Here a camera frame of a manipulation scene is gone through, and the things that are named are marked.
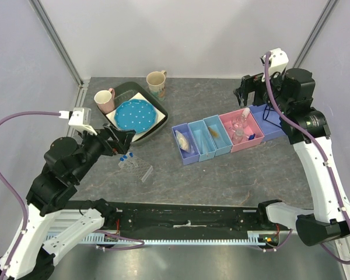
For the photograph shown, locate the pink and cream mug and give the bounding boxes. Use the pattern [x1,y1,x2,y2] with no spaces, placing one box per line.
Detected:
[94,88,116,114]

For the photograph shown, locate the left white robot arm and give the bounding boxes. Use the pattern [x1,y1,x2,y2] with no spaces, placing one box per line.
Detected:
[0,125,135,279]

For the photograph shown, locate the clear glass flask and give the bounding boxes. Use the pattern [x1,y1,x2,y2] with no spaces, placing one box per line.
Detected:
[232,127,245,145]

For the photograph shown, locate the white square plate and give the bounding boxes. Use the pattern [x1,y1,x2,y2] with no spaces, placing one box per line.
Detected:
[106,93,166,142]

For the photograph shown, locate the dark green tray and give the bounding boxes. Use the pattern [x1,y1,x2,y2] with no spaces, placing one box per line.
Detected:
[105,82,169,144]

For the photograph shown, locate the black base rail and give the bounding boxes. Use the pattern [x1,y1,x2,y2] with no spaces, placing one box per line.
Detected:
[51,199,298,242]

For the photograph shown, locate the purple large bin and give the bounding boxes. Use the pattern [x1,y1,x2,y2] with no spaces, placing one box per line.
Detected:
[249,105,286,142]

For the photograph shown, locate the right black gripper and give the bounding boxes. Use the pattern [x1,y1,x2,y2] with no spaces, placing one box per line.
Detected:
[234,66,292,116]

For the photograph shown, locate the pink bin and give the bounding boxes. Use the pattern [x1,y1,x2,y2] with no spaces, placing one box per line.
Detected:
[219,109,264,153]

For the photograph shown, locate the graduated cylinder blue base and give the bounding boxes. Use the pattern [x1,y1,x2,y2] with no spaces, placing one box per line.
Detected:
[246,134,256,141]

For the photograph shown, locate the light blue bin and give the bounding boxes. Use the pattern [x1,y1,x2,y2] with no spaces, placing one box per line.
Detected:
[188,120,216,162]
[203,115,233,157]

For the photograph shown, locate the beige mug with pattern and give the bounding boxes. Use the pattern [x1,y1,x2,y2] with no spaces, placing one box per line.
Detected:
[146,70,167,101]

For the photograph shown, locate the clear flask white stopper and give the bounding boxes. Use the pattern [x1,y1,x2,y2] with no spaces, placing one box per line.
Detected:
[236,107,250,123]

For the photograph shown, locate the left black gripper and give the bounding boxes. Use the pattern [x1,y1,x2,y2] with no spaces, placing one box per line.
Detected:
[72,122,137,182]

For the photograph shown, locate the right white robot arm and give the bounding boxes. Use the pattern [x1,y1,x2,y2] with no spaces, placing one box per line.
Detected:
[255,68,350,246]

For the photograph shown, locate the light blue bin left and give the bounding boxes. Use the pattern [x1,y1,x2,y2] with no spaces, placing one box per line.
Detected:
[188,120,216,162]

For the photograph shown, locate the light blue bin right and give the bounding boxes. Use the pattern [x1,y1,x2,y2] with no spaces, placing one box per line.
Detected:
[203,115,233,157]

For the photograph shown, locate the blue dotted plate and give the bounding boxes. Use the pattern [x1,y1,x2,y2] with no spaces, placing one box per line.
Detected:
[114,99,158,134]

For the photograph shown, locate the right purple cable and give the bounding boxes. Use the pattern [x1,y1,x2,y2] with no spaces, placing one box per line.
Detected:
[264,51,350,265]

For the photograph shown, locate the clear test tube rack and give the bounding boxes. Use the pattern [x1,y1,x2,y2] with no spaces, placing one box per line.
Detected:
[118,152,153,183]

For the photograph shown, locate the purple narrow bin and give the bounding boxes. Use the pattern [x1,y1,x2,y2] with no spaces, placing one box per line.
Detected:
[172,123,200,165]

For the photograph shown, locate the black wire ring stand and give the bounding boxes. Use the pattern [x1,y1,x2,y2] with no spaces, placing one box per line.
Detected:
[262,105,281,128]

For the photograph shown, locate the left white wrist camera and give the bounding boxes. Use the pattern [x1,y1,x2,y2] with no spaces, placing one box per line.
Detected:
[59,107,97,135]

